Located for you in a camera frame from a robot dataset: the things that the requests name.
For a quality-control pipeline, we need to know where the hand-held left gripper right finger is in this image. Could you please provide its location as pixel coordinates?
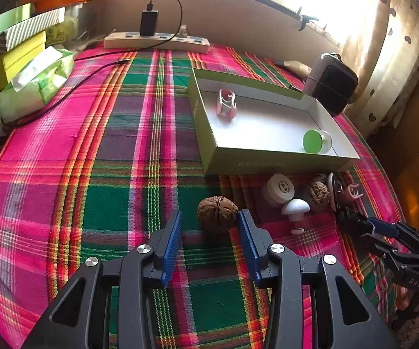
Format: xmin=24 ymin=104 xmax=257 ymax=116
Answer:
xmin=238 ymin=209 xmax=401 ymax=349

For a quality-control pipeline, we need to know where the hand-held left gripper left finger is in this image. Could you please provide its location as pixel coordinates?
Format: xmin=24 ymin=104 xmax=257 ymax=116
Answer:
xmin=20 ymin=211 xmax=184 ymax=349

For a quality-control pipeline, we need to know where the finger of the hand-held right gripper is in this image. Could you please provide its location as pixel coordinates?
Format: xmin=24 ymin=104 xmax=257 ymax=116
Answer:
xmin=336 ymin=206 xmax=419 ymax=259
xmin=361 ymin=234 xmax=419 ymax=280

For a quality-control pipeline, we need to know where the pink plastic clip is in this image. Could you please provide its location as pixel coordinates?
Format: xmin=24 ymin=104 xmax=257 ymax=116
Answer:
xmin=215 ymin=88 xmax=237 ymax=119
xmin=342 ymin=184 xmax=363 ymax=204

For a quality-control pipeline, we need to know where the smooth brown walnut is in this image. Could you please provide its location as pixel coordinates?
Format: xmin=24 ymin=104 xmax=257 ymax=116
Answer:
xmin=197 ymin=196 xmax=240 ymax=231

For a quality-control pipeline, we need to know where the white mushroom-shaped knob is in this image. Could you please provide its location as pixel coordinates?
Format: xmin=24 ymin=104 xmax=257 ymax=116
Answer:
xmin=281 ymin=199 xmax=311 ymax=235

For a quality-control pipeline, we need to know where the black and white disc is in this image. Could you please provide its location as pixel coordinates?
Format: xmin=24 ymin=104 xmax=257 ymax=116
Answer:
xmin=326 ymin=172 xmax=343 ymax=211

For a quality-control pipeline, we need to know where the white round jar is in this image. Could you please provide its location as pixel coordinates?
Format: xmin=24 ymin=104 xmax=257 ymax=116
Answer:
xmin=261 ymin=174 xmax=293 ymax=208

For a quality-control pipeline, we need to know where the green cardboard box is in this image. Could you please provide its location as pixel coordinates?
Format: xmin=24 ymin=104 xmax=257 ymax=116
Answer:
xmin=187 ymin=67 xmax=361 ymax=176

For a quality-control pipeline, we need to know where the deeply pitted brown walnut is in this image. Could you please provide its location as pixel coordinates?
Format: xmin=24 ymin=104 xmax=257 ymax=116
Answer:
xmin=306 ymin=180 xmax=330 ymax=211

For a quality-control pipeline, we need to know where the plaid tablecloth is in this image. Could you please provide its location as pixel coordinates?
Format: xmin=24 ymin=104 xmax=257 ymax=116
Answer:
xmin=0 ymin=42 xmax=413 ymax=349

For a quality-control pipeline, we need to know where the green and white spool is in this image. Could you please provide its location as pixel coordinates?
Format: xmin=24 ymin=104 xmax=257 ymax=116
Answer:
xmin=302 ymin=130 xmax=332 ymax=154

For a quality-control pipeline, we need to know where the small black and silver heater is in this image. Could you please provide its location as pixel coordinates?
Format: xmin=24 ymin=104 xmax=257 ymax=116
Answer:
xmin=302 ymin=53 xmax=359 ymax=116

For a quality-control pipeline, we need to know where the heart-print curtain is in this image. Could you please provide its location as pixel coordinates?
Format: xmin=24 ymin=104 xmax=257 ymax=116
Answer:
xmin=340 ymin=0 xmax=419 ymax=135

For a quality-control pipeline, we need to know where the beige tapered object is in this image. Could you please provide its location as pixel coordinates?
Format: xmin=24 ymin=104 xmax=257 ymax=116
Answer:
xmin=275 ymin=59 xmax=310 ymax=77

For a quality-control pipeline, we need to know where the beige power strip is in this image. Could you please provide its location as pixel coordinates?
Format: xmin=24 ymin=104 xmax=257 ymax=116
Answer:
xmin=104 ymin=32 xmax=210 ymax=54

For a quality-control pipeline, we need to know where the green tissue pack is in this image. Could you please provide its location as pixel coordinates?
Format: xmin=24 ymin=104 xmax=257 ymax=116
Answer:
xmin=0 ymin=47 xmax=75 ymax=123

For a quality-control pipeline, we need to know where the black window latch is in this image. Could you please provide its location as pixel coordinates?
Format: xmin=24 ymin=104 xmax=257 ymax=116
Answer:
xmin=298 ymin=15 xmax=319 ymax=31

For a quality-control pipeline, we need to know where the black charger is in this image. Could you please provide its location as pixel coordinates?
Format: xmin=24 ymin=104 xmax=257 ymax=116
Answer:
xmin=140 ymin=3 xmax=159 ymax=37

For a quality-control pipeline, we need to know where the light green box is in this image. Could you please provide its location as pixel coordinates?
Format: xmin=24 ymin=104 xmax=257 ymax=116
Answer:
xmin=0 ymin=3 xmax=35 ymax=49

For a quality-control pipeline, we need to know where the black charging cable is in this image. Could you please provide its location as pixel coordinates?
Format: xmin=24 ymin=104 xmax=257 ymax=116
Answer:
xmin=0 ymin=0 xmax=184 ymax=129

